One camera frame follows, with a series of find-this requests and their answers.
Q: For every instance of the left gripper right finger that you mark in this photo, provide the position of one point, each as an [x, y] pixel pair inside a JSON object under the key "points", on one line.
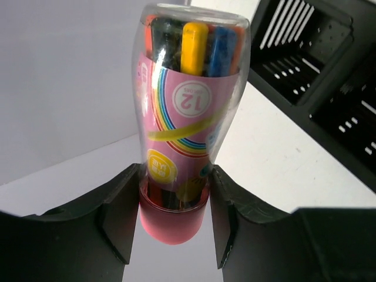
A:
{"points": [[255, 241]]}

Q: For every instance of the black slotted organizer container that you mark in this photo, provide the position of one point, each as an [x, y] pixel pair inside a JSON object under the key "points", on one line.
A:
{"points": [[315, 60]]}

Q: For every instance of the crayon bottle with pink cap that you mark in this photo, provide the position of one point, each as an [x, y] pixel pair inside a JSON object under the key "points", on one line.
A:
{"points": [[190, 68]]}

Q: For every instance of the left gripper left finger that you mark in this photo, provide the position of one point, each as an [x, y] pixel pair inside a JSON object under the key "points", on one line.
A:
{"points": [[87, 239]]}

